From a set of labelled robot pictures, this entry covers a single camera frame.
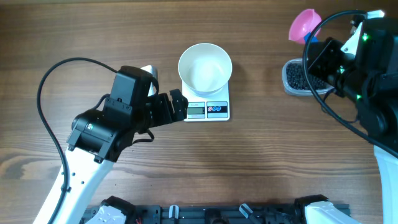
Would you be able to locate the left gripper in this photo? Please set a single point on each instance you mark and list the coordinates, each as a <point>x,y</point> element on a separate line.
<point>168,116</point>

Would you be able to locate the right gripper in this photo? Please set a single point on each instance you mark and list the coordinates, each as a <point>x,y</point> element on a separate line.
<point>319,51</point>

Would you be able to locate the pink scoop blue handle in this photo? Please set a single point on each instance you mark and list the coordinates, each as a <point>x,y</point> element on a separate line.
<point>303,25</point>

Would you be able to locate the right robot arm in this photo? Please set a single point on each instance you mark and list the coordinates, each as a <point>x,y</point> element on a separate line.
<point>364,70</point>

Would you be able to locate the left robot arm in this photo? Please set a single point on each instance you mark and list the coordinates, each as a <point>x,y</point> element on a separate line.
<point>99,136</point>

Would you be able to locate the white digital kitchen scale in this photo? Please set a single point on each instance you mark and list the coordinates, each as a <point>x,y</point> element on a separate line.
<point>205,108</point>

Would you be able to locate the white bowl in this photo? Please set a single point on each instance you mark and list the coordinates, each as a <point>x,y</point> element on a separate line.
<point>205,68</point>

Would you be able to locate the black beans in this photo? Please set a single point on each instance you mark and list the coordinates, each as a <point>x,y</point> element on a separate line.
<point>296,78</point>

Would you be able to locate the clear plastic container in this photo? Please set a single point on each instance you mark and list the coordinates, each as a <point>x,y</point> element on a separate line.
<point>290,91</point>

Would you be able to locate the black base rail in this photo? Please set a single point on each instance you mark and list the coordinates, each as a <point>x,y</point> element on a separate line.
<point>281,213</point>

